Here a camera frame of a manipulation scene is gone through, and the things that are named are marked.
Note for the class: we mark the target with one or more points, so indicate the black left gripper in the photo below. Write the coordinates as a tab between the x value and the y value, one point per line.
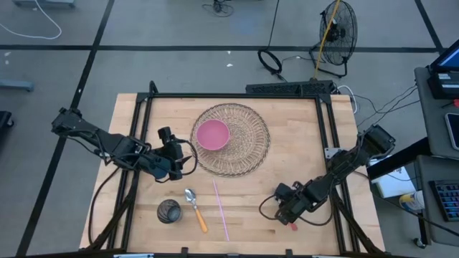
172	161

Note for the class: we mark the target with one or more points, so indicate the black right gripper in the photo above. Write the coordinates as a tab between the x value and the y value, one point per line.
292	206

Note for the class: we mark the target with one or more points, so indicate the pink bowl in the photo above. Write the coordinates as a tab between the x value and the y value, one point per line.
213	134

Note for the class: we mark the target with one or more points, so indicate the dark faceted glass tumbler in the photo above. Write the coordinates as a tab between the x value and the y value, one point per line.
169	211

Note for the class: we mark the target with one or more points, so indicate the pink drinking straw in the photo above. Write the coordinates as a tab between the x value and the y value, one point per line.
220	209

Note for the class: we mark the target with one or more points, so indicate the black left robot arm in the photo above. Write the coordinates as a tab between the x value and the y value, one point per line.
118	147

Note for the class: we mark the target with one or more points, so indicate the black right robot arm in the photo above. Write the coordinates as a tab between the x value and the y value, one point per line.
344	165

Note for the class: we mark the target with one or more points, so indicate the round woven placemat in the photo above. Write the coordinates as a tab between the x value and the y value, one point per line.
247	143

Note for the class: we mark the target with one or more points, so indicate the white box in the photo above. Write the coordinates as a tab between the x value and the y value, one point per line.
392	184

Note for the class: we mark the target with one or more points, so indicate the black power strip box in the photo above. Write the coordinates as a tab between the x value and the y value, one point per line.
287	87

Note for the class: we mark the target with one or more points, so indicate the white and yellow bottle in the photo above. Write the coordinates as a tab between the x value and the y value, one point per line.
411	201

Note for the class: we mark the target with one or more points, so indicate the grey keyboard desk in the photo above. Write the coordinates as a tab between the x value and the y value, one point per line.
430	215

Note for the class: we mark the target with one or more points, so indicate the black keyboard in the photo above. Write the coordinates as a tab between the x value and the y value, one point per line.
448	200

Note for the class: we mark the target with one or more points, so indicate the grey side table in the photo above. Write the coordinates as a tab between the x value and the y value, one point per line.
432	118

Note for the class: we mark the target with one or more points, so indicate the black floor fan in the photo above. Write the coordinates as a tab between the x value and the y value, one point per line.
340	36

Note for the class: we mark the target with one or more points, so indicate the white-edged tablet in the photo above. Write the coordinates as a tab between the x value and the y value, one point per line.
453	130

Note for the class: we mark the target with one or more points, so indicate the grey floor foot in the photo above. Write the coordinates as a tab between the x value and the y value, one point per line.
16	85

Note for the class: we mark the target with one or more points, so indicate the black desktop device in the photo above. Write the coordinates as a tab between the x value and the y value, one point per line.
444	84

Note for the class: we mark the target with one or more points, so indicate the grey equipment base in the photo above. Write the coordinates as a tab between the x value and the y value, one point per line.
44	3

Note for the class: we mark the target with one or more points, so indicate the laptop with blue screen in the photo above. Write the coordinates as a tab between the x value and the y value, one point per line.
450	59

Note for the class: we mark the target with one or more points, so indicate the black metal table frame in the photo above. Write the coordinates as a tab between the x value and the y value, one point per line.
229	95

